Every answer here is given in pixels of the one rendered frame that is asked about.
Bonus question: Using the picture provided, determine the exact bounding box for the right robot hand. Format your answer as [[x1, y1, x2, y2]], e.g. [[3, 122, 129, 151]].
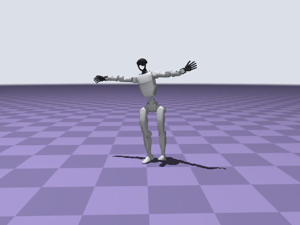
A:
[[94, 75, 108, 83]]

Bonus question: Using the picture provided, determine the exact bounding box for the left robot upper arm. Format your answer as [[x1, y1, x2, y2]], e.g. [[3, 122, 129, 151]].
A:
[[152, 70, 171, 79]]

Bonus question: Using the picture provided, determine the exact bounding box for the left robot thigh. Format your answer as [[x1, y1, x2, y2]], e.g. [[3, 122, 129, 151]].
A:
[[157, 105, 166, 136]]

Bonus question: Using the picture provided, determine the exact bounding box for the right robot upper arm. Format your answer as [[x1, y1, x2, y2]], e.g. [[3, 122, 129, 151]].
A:
[[118, 75, 138, 83]]

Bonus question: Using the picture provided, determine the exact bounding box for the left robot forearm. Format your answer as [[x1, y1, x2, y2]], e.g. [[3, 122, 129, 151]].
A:
[[171, 69, 185, 77]]

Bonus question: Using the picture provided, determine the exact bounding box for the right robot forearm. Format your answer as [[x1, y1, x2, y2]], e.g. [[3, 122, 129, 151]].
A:
[[105, 75, 119, 81]]

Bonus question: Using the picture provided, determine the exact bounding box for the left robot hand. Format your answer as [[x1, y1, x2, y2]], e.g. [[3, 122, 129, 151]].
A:
[[180, 61, 197, 74]]

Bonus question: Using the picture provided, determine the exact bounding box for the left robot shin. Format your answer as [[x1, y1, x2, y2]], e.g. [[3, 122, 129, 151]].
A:
[[159, 131, 166, 157]]

